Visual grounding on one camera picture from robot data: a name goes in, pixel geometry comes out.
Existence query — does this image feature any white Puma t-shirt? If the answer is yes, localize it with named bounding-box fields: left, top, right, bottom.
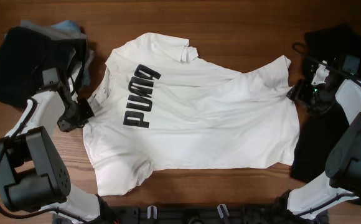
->
left=83, top=33, right=299, bottom=196

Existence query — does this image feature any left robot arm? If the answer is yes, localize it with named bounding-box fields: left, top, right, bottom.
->
left=0, top=68, right=115, bottom=223

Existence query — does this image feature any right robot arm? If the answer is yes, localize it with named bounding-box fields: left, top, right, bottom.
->
left=260, top=58, right=361, bottom=223

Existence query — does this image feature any black garment right side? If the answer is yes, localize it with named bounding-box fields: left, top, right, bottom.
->
left=291, top=24, right=361, bottom=183

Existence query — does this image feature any black folded garment on stack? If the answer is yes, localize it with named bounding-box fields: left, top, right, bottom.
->
left=0, top=27, right=87, bottom=108

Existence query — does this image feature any grey folded garment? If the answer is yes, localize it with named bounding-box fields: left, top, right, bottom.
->
left=18, top=19, right=96, bottom=94

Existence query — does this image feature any blue folded garment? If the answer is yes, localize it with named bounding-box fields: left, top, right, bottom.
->
left=3, top=19, right=93, bottom=86

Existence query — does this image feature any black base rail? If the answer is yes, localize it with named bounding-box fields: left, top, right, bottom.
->
left=52, top=203, right=329, bottom=224

